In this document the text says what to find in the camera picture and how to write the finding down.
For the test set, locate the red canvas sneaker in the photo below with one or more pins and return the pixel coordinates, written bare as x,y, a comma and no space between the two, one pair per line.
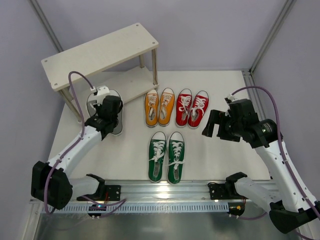
183,105
198,109

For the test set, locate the grey canvas sneaker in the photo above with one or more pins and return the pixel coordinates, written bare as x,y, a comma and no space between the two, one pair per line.
119,127
91,109

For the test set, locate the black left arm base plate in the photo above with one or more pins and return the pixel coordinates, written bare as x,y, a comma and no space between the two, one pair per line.
106,193

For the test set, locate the green canvas sneaker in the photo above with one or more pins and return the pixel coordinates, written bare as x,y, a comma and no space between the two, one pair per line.
176,156
156,155

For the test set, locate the aluminium frame post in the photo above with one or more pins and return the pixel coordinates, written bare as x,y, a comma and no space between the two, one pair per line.
249,73
46,25

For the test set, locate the orange canvas sneaker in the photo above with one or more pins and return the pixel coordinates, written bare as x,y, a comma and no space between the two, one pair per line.
167,101
151,104

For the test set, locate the white wooden shoe shelf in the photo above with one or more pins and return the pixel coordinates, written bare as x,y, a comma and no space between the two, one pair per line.
94,57

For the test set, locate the right orange canvas sneaker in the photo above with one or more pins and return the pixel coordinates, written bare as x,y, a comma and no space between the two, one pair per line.
167,101

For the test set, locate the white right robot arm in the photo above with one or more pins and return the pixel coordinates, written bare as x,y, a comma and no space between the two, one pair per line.
294,205

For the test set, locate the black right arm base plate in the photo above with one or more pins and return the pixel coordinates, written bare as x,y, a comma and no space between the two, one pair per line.
218,191

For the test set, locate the left red canvas sneaker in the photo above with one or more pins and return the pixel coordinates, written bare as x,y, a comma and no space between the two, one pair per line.
183,105

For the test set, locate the left aluminium frame post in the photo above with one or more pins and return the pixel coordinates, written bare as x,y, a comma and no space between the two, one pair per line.
46,25

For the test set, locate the right red canvas sneaker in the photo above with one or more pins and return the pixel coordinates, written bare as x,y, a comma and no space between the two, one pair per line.
198,109

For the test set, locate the right controller board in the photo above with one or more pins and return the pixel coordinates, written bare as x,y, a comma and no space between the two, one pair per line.
235,209

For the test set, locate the right aluminium frame post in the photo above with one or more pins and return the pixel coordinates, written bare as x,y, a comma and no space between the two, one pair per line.
249,73

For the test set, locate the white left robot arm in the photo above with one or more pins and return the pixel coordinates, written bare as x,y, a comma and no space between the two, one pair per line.
51,182

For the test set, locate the controller board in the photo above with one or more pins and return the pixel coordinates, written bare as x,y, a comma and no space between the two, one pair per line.
235,209
95,211

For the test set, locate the left controller board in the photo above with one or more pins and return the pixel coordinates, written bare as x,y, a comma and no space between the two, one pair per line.
95,211

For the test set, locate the left orange canvas sneaker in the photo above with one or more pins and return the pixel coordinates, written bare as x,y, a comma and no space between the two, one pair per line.
151,104

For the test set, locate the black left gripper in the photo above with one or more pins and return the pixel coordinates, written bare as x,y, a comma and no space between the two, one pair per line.
110,105

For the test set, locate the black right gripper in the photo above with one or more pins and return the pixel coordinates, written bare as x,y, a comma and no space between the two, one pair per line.
221,127

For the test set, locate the slotted grey cable duct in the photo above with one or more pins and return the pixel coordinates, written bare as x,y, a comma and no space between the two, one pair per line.
131,207

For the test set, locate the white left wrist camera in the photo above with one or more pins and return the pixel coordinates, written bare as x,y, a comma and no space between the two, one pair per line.
98,95

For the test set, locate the aluminium mounting rail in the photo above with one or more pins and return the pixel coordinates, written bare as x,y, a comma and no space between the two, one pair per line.
135,190

